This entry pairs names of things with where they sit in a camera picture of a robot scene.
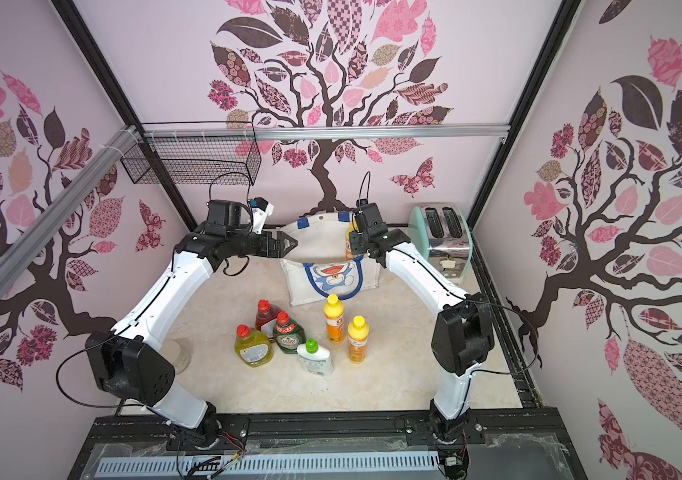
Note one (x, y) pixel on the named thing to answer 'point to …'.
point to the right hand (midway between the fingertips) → (363, 232)
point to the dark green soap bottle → (289, 334)
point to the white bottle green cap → (314, 358)
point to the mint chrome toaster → (443, 234)
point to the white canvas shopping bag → (317, 266)
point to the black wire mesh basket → (194, 153)
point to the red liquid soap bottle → (266, 312)
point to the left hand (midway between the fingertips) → (283, 246)
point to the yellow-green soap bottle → (251, 347)
